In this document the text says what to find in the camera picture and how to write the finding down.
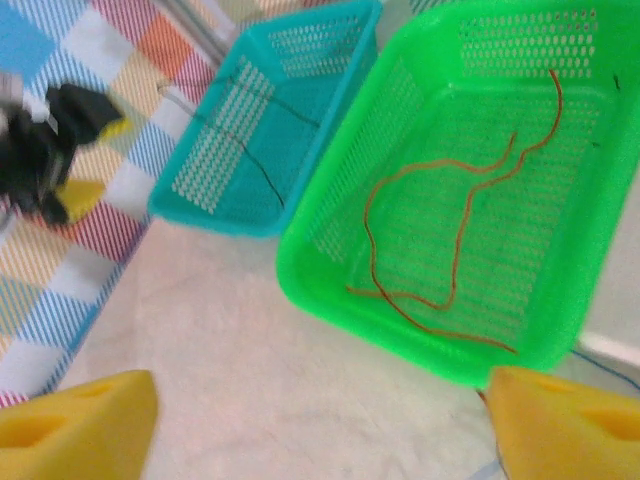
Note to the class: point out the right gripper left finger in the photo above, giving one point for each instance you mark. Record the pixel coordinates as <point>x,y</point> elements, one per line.
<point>75,430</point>

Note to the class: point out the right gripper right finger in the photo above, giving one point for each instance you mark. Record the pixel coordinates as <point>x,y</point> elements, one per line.
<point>560,435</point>

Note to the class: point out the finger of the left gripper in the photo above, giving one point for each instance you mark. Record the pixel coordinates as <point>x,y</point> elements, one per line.
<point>120,129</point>
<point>82,200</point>

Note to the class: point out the white plastic basket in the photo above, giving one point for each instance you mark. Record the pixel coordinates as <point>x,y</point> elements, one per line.
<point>615,345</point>

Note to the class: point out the teal plastic basket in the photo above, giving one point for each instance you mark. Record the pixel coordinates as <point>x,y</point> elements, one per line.
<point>300,100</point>

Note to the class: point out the green plastic basket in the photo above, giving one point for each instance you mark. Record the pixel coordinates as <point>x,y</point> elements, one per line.
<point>415,240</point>

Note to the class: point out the aluminium frame post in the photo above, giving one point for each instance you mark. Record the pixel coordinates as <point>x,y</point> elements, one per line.
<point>200,30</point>

